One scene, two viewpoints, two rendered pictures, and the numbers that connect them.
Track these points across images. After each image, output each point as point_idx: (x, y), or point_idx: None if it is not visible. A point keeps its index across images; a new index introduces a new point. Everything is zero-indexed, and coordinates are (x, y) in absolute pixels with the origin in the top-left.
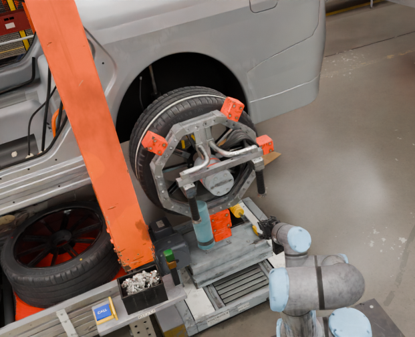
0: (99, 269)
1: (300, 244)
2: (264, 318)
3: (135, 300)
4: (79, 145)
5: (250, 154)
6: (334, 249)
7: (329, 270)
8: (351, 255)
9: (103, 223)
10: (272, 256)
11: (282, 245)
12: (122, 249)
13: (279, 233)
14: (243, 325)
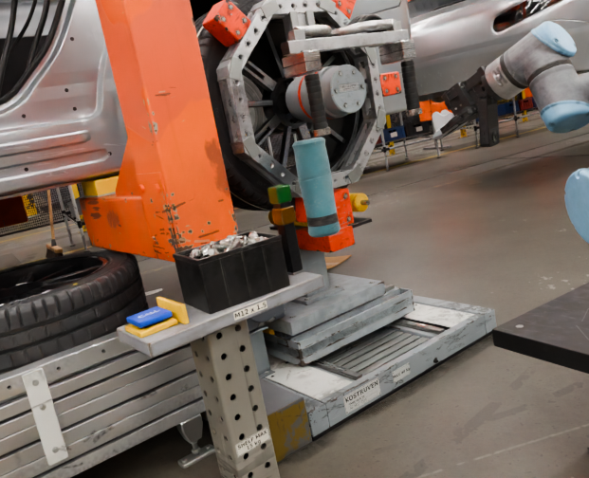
0: (112, 313)
1: (562, 40)
2: (446, 385)
3: (226, 272)
4: None
5: (393, 31)
6: (501, 302)
7: None
8: (531, 301)
9: (110, 257)
10: (414, 313)
11: (516, 82)
12: (180, 201)
13: (506, 56)
14: (413, 401)
